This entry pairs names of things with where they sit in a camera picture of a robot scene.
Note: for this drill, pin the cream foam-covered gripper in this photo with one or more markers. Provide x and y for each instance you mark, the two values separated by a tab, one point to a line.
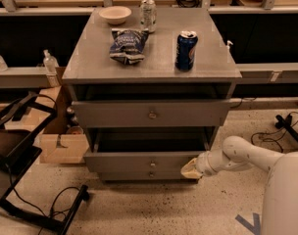
203	165

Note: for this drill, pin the grey drawer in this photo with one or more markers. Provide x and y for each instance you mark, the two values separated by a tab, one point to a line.
140	175
173	113
123	150

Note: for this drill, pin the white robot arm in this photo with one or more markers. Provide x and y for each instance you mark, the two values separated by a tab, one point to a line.
280	205

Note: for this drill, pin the grey top drawer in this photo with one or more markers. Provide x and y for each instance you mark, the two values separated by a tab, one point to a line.
173	113

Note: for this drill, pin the grey bottom drawer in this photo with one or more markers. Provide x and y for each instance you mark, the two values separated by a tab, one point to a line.
140	175

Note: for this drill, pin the grey wooden drawer cabinet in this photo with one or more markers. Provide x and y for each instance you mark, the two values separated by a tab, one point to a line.
92	75

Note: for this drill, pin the blue tape floor marker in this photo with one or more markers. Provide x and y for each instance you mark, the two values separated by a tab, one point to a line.
255	227

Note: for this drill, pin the black stand leg right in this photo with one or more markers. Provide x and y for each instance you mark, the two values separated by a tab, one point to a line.
286	123

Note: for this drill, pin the cardboard box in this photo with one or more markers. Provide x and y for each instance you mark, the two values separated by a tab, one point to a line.
61	141

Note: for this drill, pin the blue pepsi can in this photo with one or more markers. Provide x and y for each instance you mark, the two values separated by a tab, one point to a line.
185	50

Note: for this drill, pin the small white pump bottle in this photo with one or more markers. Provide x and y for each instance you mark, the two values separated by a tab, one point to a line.
229	44

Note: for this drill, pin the blue crumpled chip bag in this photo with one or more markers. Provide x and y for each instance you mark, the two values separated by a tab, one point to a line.
128	45

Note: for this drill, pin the silver green soda can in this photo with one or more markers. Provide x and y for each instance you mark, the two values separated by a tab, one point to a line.
148	15

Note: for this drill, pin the beige ceramic bowl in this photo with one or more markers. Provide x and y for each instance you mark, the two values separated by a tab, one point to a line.
115	15

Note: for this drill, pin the clear sanitizer pump bottle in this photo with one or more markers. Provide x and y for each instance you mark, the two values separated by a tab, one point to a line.
49	62

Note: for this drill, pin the black metal cart frame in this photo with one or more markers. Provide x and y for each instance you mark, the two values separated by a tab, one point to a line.
17	154

